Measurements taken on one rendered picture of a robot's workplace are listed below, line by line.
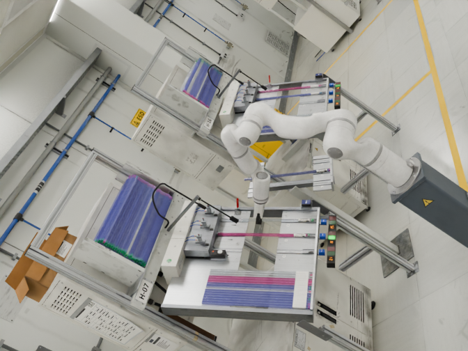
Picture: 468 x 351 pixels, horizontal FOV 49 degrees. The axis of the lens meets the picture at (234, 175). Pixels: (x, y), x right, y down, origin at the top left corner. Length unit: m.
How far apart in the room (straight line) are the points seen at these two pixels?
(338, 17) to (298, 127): 4.77
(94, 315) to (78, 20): 3.67
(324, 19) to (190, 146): 3.68
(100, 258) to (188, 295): 0.45
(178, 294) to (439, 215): 1.26
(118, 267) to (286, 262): 0.82
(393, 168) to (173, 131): 1.82
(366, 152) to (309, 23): 4.84
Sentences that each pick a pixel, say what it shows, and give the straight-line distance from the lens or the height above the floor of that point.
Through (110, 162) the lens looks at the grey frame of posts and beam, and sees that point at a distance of 2.93.
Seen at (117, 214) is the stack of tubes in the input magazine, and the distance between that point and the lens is 2.65.
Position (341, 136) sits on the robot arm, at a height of 1.08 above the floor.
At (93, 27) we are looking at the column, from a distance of 5.70.
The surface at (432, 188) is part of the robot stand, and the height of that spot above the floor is 0.62.
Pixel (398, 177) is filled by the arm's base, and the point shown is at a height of 0.75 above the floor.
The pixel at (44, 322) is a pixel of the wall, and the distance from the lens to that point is 3.97.
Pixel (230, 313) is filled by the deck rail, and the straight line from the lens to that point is 2.44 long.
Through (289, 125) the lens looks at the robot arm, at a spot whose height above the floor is 1.25.
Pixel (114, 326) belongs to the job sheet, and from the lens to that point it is 2.76.
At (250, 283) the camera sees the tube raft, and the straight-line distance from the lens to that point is 2.50.
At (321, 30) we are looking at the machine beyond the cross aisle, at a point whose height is 0.32.
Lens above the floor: 1.85
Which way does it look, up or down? 14 degrees down
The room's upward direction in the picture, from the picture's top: 58 degrees counter-clockwise
